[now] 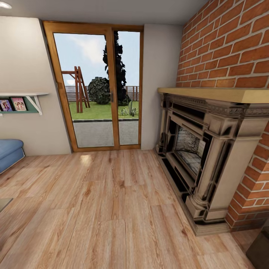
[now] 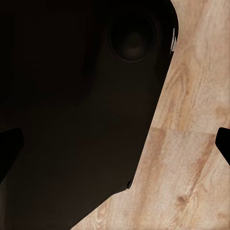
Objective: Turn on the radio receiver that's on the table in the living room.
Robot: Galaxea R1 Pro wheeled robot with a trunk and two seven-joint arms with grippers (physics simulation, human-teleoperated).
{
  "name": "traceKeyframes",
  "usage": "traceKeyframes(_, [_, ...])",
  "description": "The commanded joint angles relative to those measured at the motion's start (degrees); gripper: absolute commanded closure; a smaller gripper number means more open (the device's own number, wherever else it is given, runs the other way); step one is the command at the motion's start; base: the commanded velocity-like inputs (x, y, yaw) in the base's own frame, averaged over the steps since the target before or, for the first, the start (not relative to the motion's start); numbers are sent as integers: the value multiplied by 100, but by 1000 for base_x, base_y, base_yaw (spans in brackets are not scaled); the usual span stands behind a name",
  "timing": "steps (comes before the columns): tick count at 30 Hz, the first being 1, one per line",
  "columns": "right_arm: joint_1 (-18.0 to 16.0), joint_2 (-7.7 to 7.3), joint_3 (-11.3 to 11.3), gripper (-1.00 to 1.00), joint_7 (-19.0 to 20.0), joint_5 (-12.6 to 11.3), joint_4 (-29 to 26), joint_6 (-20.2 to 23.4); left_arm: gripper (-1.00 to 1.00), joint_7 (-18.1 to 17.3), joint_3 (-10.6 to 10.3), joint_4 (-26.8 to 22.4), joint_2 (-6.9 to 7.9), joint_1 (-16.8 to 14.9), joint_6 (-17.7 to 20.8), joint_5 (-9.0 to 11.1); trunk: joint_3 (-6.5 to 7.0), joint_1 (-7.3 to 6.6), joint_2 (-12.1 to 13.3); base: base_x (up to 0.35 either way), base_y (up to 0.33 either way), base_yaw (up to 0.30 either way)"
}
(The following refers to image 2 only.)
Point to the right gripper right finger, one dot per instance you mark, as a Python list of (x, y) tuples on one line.
[(223, 142)]

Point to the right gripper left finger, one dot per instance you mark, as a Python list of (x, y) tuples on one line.
[(11, 143)]

